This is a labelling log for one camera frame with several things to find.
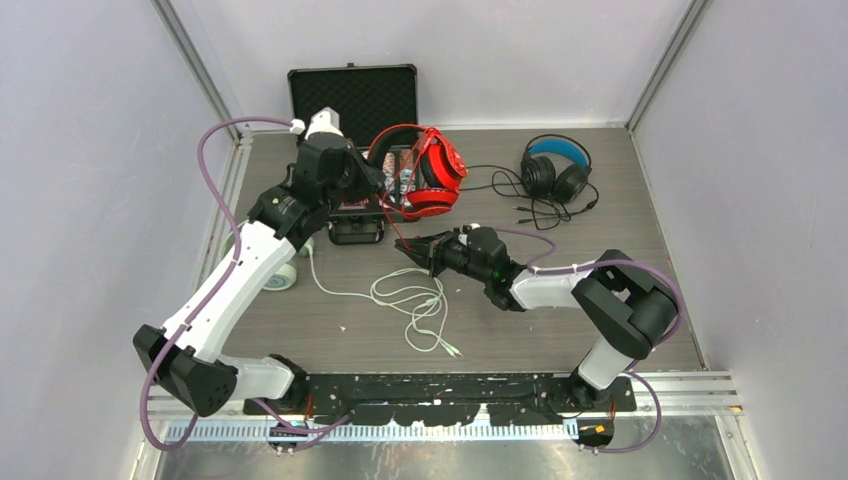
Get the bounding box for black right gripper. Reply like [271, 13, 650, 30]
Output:
[396, 226, 491, 284]

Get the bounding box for black blue headphones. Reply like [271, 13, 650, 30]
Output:
[520, 134, 592, 204]

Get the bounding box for black poker chip case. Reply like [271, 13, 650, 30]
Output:
[287, 63, 418, 246]

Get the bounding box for brown poker chip stack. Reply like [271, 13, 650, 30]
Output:
[397, 149, 417, 206]

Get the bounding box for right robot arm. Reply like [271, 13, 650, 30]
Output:
[394, 224, 687, 411]

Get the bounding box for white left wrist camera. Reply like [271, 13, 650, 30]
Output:
[288, 107, 343, 139]

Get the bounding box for mint green headphones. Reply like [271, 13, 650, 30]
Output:
[262, 238, 315, 292]

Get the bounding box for red headphones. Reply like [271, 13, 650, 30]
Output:
[368, 123, 467, 220]

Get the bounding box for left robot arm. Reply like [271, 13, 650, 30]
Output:
[132, 132, 382, 417]

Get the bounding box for black headphone cable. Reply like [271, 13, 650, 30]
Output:
[458, 164, 600, 232]

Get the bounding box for mint green headphone cable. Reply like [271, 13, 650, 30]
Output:
[307, 248, 466, 360]

